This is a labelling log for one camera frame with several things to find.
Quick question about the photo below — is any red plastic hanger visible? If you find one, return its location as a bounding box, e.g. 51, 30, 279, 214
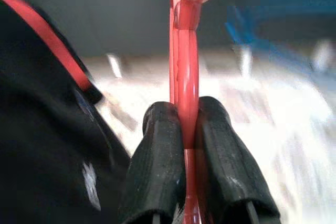
169, 0, 228, 224

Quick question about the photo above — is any black shirt with small print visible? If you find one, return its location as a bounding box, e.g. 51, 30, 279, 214
0, 0, 132, 224

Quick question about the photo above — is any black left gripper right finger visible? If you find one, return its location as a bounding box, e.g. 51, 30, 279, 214
195, 95, 281, 224

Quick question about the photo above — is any blue plastic hanger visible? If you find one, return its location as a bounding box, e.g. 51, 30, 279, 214
225, 0, 336, 83

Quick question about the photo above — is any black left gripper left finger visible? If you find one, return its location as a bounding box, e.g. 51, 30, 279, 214
118, 101, 186, 224

